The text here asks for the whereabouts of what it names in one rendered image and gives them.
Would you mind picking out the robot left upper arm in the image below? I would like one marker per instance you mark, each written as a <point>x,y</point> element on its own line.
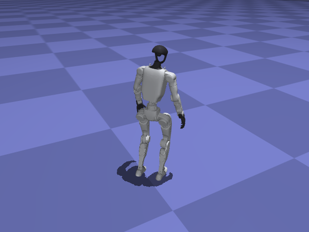
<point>138,78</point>

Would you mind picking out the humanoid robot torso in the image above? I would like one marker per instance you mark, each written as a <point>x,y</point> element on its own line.
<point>153,89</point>

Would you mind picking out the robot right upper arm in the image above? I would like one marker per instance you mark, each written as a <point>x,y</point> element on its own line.
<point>171,79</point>

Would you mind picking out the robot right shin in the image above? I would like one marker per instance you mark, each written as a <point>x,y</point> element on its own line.
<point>163,155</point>

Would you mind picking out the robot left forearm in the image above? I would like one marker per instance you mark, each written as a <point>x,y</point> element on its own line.
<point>138,96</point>

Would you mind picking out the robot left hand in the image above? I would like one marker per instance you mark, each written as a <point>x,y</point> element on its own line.
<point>139,106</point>

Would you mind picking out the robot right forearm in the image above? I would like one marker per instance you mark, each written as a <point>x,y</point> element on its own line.
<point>178,106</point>

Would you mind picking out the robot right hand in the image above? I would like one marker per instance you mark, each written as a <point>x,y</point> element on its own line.
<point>182,119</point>

